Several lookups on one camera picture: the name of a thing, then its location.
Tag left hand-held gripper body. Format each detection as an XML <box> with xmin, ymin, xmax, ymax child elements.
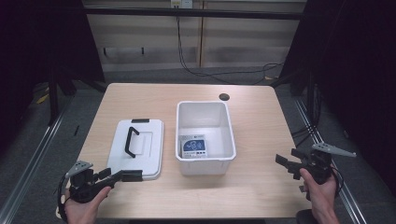
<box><xmin>64</xmin><ymin>160</ymin><xmax>107</xmax><ymax>204</ymax></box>

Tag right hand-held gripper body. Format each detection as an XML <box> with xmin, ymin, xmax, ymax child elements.
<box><xmin>299</xmin><ymin>142</ymin><xmax>358</xmax><ymax>185</ymax></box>

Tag white lid with black handle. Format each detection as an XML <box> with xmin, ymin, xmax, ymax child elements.
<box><xmin>106</xmin><ymin>118</ymin><xmax>165</xmax><ymax>183</ymax></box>

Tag person's left hand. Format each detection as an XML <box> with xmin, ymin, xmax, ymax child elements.
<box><xmin>63</xmin><ymin>186</ymin><xmax>112</xmax><ymax>224</ymax></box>

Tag person's right hand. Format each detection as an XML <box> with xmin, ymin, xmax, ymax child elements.
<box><xmin>299</xmin><ymin>168</ymin><xmax>339</xmax><ymax>217</ymax></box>

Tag dark round stool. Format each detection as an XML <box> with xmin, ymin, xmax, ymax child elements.
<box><xmin>295</xmin><ymin>208</ymin><xmax>316</xmax><ymax>224</ymax></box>

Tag white plastic storage bin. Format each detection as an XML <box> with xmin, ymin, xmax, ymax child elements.
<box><xmin>175</xmin><ymin>100</ymin><xmax>237</xmax><ymax>176</ymax></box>

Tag white and blue box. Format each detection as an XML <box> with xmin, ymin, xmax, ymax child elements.
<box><xmin>179</xmin><ymin>133</ymin><xmax>208</xmax><ymax>160</ymax></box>

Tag black metal stand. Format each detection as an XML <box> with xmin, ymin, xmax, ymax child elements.
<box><xmin>47</xmin><ymin>69</ymin><xmax>61</xmax><ymax>127</ymax></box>

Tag yellow floor tape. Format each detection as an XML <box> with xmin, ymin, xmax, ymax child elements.
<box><xmin>35</xmin><ymin>92</ymin><xmax>50</xmax><ymax>105</ymax></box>

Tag dark curtain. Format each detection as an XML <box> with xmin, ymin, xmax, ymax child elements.
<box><xmin>0</xmin><ymin>0</ymin><xmax>106</xmax><ymax>150</ymax></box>
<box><xmin>278</xmin><ymin>0</ymin><xmax>396</xmax><ymax>197</ymax></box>

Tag black horizontal bar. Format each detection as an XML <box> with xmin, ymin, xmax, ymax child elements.
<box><xmin>83</xmin><ymin>7</ymin><xmax>304</xmax><ymax>21</ymax></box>

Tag black floor cables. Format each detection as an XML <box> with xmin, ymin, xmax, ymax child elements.
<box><xmin>290</xmin><ymin>122</ymin><xmax>320</xmax><ymax>147</ymax></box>

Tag left hand-held gripper cable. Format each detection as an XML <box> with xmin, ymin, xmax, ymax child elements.
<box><xmin>56</xmin><ymin>174</ymin><xmax>69</xmax><ymax>222</ymax></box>

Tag hand-held gripper cable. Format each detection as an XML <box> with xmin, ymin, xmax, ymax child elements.
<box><xmin>56</xmin><ymin>174</ymin><xmax>69</xmax><ymax>222</ymax></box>
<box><xmin>330</xmin><ymin>166</ymin><xmax>346</xmax><ymax>199</ymax></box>

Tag right hand-held gripper cable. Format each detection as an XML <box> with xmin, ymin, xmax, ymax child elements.
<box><xmin>330</xmin><ymin>166</ymin><xmax>346</xmax><ymax>199</ymax></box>

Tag metal floor rail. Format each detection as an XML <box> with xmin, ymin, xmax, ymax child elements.
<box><xmin>293</xmin><ymin>98</ymin><xmax>370</xmax><ymax>224</ymax></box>
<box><xmin>0</xmin><ymin>97</ymin><xmax>74</xmax><ymax>224</ymax></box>

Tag long black wall cable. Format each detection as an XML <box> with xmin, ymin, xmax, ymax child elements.
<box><xmin>175</xmin><ymin>14</ymin><xmax>285</xmax><ymax>86</ymax></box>

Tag white wall outlet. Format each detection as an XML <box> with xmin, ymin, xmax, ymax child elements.
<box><xmin>170</xmin><ymin>0</ymin><xmax>194</xmax><ymax>9</ymax></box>

